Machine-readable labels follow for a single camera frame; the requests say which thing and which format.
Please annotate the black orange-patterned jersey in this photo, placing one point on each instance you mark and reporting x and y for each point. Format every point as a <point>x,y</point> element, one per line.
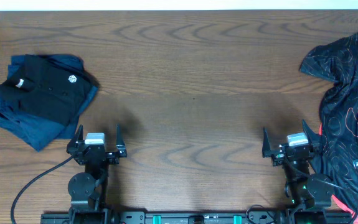
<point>337,62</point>

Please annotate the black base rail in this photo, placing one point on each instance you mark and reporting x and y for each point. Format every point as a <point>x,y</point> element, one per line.
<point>253,216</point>

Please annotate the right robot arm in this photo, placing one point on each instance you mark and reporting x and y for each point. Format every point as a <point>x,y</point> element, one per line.
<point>310,193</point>

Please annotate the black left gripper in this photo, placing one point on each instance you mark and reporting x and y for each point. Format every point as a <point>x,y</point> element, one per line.
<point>74,147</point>

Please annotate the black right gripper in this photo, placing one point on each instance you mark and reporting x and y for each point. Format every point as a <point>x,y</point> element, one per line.
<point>279,157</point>

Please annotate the navy blue folded shirt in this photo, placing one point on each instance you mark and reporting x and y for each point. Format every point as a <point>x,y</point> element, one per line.
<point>36,131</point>

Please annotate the red shirt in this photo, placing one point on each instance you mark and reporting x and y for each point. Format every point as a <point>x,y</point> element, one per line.
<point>353,214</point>

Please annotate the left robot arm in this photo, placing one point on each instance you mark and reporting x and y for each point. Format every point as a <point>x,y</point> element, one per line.
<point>88,188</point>

